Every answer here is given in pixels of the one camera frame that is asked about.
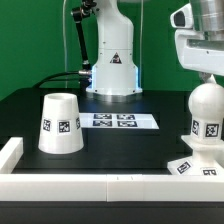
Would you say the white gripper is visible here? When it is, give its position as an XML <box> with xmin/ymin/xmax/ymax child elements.
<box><xmin>175</xmin><ymin>29</ymin><xmax>224</xmax><ymax>84</ymax></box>

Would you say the white lamp bulb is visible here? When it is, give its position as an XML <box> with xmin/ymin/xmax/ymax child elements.
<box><xmin>188</xmin><ymin>83</ymin><xmax>224</xmax><ymax>145</ymax></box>

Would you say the white lamp base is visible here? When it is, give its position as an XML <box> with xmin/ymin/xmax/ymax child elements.
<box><xmin>167</xmin><ymin>135</ymin><xmax>224</xmax><ymax>176</ymax></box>

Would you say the white lamp shade cone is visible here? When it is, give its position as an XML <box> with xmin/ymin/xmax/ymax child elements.
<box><xmin>38</xmin><ymin>93</ymin><xmax>84</xmax><ymax>154</ymax></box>

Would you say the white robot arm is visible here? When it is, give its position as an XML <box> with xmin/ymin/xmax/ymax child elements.
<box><xmin>86</xmin><ymin>0</ymin><xmax>224</xmax><ymax>102</ymax></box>

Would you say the white marker sheet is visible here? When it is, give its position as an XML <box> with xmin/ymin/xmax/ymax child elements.
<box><xmin>80</xmin><ymin>113</ymin><xmax>159</xmax><ymax>130</ymax></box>

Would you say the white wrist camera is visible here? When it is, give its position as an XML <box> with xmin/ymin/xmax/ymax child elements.
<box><xmin>170</xmin><ymin>3</ymin><xmax>194</xmax><ymax>29</ymax></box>

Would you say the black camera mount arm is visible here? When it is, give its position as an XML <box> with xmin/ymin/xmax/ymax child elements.
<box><xmin>71</xmin><ymin>0</ymin><xmax>97</xmax><ymax>70</ymax></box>

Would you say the white cable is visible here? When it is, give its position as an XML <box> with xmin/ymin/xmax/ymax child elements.
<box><xmin>61</xmin><ymin>0</ymin><xmax>69</xmax><ymax>89</ymax></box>

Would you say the black cable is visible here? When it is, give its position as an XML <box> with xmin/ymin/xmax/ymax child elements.
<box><xmin>33</xmin><ymin>70</ymin><xmax>93</xmax><ymax>89</ymax></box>

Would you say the white left wall bar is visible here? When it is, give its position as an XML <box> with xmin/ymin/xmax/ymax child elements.
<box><xmin>0</xmin><ymin>137</ymin><xmax>23</xmax><ymax>174</ymax></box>

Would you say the white wall bar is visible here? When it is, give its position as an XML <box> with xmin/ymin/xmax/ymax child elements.
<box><xmin>0</xmin><ymin>174</ymin><xmax>224</xmax><ymax>202</ymax></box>
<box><xmin>0</xmin><ymin>137</ymin><xmax>23</xmax><ymax>174</ymax></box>

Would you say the white front wall bar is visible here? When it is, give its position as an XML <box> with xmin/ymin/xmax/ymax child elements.
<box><xmin>0</xmin><ymin>174</ymin><xmax>224</xmax><ymax>202</ymax></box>

